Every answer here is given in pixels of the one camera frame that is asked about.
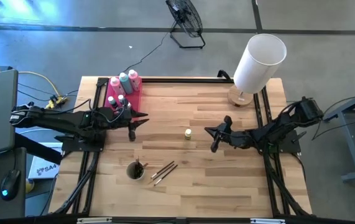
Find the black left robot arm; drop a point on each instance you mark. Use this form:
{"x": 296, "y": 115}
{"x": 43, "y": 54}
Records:
{"x": 65, "y": 119}

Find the black aluminium table frame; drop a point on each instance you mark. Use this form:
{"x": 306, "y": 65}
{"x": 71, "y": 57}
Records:
{"x": 180, "y": 80}

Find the black floor fan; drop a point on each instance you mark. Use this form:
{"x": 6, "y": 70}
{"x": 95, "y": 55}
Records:
{"x": 181, "y": 14}

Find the silver frame bracket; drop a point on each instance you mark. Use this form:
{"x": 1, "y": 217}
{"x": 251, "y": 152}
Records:
{"x": 267, "y": 221}
{"x": 94, "y": 221}

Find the small purple paint bottle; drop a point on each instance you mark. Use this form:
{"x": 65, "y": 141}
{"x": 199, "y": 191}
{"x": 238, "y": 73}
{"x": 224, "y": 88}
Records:
{"x": 128, "y": 104}

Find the white shade wooden table lamp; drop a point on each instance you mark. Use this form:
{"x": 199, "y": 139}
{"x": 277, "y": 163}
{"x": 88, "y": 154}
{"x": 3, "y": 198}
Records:
{"x": 258, "y": 65}

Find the large pink paint bottle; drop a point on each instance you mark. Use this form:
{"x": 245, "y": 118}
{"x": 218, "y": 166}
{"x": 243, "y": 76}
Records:
{"x": 116, "y": 85}
{"x": 134, "y": 79}

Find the small yellow paint bottle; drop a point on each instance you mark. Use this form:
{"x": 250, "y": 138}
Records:
{"x": 188, "y": 135}

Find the white cardboard box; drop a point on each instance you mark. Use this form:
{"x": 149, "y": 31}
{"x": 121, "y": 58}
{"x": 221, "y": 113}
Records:
{"x": 45, "y": 171}

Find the pink plastic tray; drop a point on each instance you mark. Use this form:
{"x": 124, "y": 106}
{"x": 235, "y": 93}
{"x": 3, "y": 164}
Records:
{"x": 135, "y": 96}

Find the black diagonal bar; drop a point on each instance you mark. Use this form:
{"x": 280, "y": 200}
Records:
{"x": 37, "y": 147}

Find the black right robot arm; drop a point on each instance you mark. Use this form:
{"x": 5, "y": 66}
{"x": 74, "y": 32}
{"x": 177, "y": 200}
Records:
{"x": 276, "y": 129}

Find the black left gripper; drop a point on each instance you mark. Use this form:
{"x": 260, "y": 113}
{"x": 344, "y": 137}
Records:
{"x": 121, "y": 118}

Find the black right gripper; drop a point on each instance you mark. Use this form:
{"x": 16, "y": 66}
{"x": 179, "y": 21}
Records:
{"x": 236, "y": 138}

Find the paintbrushes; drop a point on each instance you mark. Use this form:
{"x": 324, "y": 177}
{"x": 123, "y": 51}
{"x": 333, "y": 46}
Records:
{"x": 145, "y": 165}

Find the small light blue paint bottle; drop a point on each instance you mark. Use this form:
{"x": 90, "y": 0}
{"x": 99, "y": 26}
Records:
{"x": 121, "y": 98}

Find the black computer mouse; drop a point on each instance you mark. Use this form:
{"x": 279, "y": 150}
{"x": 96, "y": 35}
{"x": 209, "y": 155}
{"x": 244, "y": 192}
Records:
{"x": 10, "y": 185}

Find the dark grey desk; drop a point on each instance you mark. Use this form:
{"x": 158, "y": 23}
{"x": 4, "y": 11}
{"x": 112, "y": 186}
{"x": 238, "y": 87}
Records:
{"x": 9, "y": 211}

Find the small blue-grey paint bottle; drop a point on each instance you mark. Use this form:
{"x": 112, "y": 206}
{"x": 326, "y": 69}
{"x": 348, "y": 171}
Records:
{"x": 112, "y": 100}

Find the small yellow object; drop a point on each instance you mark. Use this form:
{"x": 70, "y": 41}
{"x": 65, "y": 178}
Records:
{"x": 29, "y": 185}

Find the large teal paint bottle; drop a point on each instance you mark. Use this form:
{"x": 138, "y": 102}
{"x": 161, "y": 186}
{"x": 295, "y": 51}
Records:
{"x": 126, "y": 83}

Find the white ribbed cup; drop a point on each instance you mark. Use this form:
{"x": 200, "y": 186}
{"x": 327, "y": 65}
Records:
{"x": 128, "y": 174}

